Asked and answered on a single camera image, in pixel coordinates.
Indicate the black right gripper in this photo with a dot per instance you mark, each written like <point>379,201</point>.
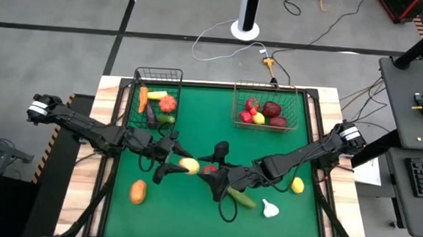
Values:
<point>241,177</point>

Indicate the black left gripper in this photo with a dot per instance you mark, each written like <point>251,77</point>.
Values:
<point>158,148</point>

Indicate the red tomato with green leaves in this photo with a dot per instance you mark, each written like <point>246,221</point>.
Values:
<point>209,168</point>

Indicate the pale yellow lemon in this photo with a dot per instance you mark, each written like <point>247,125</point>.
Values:
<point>190,166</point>

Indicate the small green vegetable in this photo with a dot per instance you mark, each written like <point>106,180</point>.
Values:
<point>166,119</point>

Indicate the purple eggplant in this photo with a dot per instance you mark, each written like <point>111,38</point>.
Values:
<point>151,116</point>

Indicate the orange-red tomato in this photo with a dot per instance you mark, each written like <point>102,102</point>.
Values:
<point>168,103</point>

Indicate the small red fruit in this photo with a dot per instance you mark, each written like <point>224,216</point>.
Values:
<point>245,116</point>

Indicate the yellow banana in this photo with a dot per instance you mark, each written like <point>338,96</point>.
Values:
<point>157,95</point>

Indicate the orange carrot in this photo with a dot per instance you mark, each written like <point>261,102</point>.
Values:
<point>143,99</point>

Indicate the red bell pepper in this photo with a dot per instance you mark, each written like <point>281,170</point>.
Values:
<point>253,103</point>

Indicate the dark red fruit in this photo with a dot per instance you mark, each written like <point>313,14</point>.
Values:
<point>278,122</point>

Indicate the dark red apple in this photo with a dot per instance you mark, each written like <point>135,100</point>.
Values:
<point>272,109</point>

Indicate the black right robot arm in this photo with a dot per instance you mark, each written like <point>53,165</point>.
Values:
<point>305,153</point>

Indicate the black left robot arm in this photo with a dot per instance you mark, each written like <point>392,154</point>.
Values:
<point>85,129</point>

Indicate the green cucumber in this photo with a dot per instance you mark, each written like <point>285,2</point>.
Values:
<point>243,199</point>

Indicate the orange potato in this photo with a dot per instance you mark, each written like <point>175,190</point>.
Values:
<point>138,192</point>

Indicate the green table mat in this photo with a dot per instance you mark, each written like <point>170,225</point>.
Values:
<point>190,227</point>

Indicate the white garlic bulb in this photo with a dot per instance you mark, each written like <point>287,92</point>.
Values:
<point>270,209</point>

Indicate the yellow power plug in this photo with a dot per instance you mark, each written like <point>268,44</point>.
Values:
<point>269,63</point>

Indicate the yellow black hazard tape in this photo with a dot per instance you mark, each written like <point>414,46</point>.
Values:
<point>45,152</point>

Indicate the white paper sheet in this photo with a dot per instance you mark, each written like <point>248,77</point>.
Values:
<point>368,174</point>

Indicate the black and white pole stand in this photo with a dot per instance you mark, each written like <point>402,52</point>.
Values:
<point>248,10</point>

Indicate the grey desk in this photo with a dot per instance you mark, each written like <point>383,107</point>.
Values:
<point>406,119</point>

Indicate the red and black crate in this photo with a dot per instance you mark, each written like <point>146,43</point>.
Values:
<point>402,7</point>

